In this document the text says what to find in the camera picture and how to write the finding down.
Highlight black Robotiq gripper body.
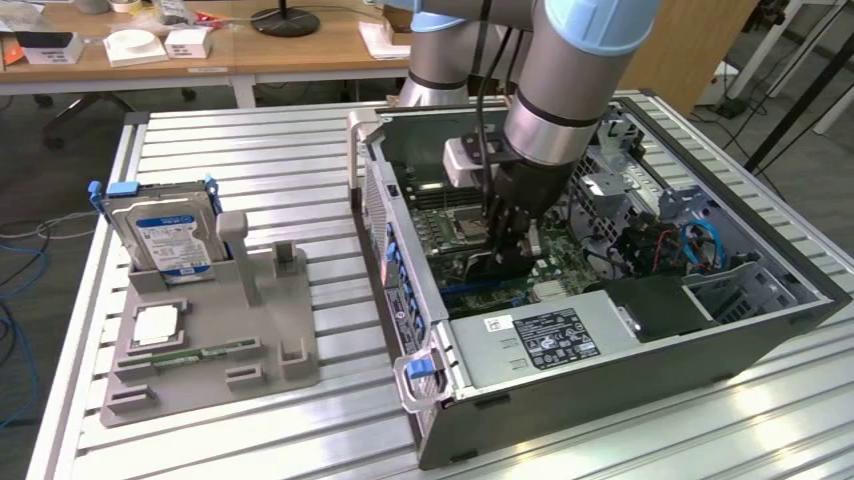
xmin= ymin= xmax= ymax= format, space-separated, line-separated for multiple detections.
xmin=490 ymin=158 xmax=579 ymax=224

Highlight CPU socket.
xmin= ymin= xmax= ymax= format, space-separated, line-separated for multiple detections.
xmin=444 ymin=203 xmax=495 ymax=246

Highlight installed RAM stick with label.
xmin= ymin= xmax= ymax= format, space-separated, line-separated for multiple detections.
xmin=432 ymin=242 xmax=492 ymax=269

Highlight green motherboard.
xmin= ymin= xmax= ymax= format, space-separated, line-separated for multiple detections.
xmin=396 ymin=164 xmax=606 ymax=321

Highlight perforated metal drive cage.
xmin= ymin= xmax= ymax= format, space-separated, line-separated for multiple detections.
xmin=572 ymin=117 xmax=673 ymax=244

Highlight black RAM slots bank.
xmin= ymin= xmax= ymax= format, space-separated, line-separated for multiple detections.
xmin=404 ymin=179 xmax=492 ymax=210

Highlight grey power supply unit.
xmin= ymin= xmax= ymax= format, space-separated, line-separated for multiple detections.
xmin=450 ymin=291 xmax=642 ymax=389

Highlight black plastic shroud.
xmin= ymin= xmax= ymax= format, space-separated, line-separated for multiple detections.
xmin=603 ymin=277 xmax=719 ymax=344

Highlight open dark grey PC case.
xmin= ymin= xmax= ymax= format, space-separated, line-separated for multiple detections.
xmin=346 ymin=97 xmax=854 ymax=472

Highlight grey metal disk bay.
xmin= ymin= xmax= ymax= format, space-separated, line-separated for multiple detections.
xmin=679 ymin=259 xmax=802 ymax=324

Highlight white paper stack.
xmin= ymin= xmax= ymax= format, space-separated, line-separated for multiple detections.
xmin=356 ymin=19 xmax=414 ymax=62

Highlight wooden cabinet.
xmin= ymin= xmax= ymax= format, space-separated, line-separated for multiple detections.
xmin=617 ymin=0 xmax=762 ymax=109

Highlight brown cardboard box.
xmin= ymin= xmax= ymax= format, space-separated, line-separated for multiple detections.
xmin=382 ymin=4 xmax=415 ymax=35

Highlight black stand pole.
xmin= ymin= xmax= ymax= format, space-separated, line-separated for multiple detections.
xmin=743 ymin=29 xmax=854 ymax=174

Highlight black round lamp base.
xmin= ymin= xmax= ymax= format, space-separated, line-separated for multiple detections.
xmin=250 ymin=0 xmax=322 ymax=39

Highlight hard disk with blue carrier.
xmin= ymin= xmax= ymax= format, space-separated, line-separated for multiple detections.
xmin=85 ymin=174 xmax=232 ymax=286

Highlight green RAM stick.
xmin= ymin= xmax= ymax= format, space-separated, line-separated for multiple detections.
xmin=125 ymin=342 xmax=259 ymax=369

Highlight grey plastic parts rack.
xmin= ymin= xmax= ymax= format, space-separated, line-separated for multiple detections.
xmin=99 ymin=209 xmax=323 ymax=429

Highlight silver CPU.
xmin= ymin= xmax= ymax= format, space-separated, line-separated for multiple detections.
xmin=131 ymin=305 xmax=186 ymax=346

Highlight small white cardboard box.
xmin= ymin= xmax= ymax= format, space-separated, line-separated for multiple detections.
xmin=163 ymin=27 xmax=214 ymax=60

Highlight clear plastic bag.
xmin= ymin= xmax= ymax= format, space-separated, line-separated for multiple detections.
xmin=147 ymin=0 xmax=202 ymax=26

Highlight white boxes on desk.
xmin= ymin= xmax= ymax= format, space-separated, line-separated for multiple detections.
xmin=103 ymin=28 xmax=169 ymax=68

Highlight black office chair base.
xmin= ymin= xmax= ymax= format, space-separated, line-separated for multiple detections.
xmin=32 ymin=88 xmax=199 ymax=151

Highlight long wooden desk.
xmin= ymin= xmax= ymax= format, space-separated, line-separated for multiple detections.
xmin=0 ymin=0 xmax=602 ymax=109

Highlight white box with black label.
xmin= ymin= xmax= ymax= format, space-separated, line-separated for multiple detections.
xmin=13 ymin=30 xmax=85 ymax=66

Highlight orange box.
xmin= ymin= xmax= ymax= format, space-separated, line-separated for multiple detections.
xmin=0 ymin=37 xmax=25 ymax=72

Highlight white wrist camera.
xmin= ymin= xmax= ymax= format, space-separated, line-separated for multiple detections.
xmin=442 ymin=135 xmax=515 ymax=187

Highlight black and red wire bundle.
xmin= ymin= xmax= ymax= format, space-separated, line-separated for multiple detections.
xmin=617 ymin=219 xmax=682 ymax=276

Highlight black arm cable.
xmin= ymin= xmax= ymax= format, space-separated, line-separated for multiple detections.
xmin=471 ymin=19 xmax=532 ymax=206

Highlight blue disk wire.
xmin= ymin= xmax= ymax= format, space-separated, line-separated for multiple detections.
xmin=679 ymin=218 xmax=730 ymax=269

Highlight white table frame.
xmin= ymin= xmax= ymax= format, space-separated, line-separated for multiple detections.
xmin=723 ymin=0 xmax=854 ymax=136

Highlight white floor cable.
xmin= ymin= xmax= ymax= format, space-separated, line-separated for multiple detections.
xmin=0 ymin=212 xmax=101 ymax=240

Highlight blue floor cable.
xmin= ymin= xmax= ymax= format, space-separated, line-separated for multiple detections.
xmin=0 ymin=242 xmax=53 ymax=430

